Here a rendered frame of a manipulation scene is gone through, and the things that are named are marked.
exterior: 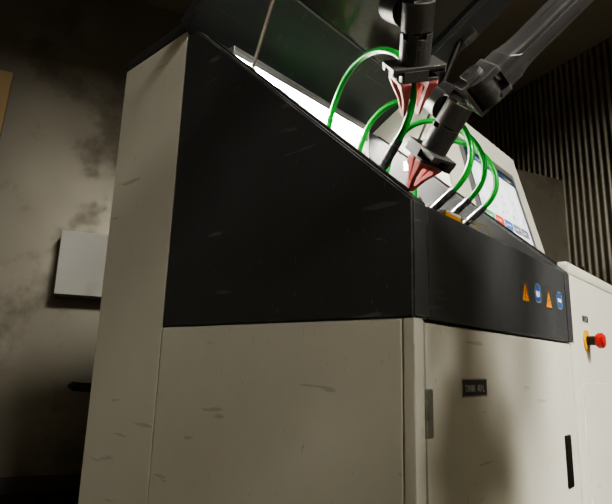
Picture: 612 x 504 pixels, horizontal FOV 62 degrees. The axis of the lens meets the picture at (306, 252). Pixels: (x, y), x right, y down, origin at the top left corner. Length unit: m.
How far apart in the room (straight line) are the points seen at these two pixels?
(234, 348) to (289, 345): 0.13
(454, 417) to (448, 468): 0.07
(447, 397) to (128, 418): 0.69
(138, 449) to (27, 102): 2.81
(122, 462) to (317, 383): 0.55
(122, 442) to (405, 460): 0.68
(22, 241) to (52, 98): 0.92
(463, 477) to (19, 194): 3.05
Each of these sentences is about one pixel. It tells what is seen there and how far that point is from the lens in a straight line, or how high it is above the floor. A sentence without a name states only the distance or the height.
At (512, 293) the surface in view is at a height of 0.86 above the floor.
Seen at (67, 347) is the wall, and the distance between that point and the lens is 3.32.
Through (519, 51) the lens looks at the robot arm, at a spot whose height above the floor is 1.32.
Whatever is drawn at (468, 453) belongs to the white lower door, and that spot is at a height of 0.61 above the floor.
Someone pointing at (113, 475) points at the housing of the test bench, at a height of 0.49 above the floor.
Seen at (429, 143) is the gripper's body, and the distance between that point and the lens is 1.10.
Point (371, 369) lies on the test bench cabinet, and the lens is 0.71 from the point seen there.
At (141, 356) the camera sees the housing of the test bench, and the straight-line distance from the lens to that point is 1.15.
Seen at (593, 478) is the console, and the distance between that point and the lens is 1.40.
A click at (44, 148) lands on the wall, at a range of 3.54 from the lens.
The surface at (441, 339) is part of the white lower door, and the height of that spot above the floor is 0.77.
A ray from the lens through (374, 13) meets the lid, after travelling 1.47.
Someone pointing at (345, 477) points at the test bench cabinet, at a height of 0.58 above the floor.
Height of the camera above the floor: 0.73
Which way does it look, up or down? 12 degrees up
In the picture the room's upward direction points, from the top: 2 degrees clockwise
